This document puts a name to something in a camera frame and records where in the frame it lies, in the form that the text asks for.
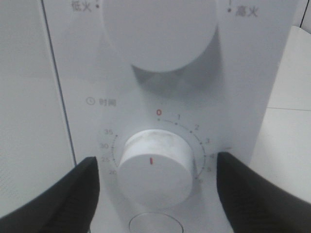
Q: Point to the white microwave oven body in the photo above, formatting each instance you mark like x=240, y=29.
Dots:
x=216, y=103

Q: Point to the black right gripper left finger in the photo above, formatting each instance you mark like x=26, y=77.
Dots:
x=66, y=207

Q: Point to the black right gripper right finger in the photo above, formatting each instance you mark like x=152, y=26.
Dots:
x=252, y=204

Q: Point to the white microwave door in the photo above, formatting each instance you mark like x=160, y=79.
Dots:
x=35, y=151

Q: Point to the round door release button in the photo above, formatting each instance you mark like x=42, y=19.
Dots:
x=155, y=223

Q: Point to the white timer knob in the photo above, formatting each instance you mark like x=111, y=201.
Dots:
x=156, y=169

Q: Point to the upper white power knob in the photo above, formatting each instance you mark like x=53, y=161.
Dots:
x=159, y=35

